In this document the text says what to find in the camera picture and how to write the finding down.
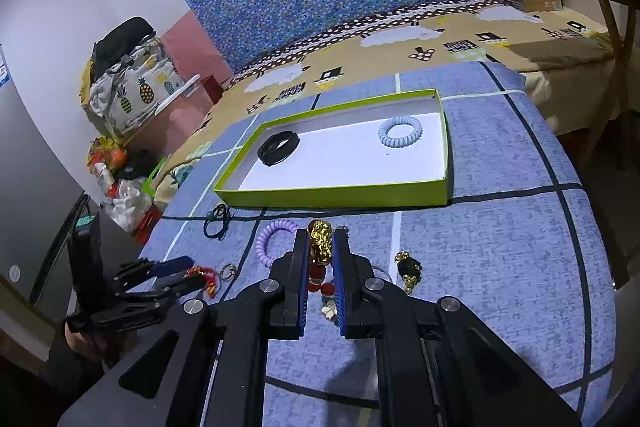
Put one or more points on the pearl gold brooch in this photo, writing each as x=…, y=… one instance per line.
x=328, y=308

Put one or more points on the person's left hand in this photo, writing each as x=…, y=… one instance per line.
x=77, y=339

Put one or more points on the orange snack bag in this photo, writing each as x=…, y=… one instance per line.
x=107, y=157

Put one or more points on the black wristband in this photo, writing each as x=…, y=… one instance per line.
x=265, y=152

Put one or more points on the red tassel ornament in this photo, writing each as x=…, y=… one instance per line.
x=205, y=274

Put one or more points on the grey cabinet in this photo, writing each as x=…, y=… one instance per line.
x=35, y=157

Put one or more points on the black and gold charm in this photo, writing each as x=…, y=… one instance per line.
x=410, y=269

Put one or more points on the pineapple print bag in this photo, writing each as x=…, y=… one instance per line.
x=140, y=92

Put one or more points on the white plastic bag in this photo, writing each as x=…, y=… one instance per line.
x=125, y=204

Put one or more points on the tan sheep print bed sheet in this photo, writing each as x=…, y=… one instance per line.
x=400, y=42

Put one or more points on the green cardboard box tray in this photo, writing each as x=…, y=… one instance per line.
x=340, y=157

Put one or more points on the red box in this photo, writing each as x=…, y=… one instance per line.
x=147, y=229

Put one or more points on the blue checked blanket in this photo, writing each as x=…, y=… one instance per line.
x=500, y=232

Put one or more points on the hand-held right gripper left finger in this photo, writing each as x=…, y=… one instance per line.
x=302, y=287

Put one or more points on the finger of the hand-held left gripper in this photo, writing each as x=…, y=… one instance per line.
x=170, y=266
x=185, y=285

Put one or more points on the black bag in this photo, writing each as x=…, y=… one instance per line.
x=125, y=34

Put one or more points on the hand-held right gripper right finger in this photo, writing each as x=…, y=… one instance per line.
x=342, y=287

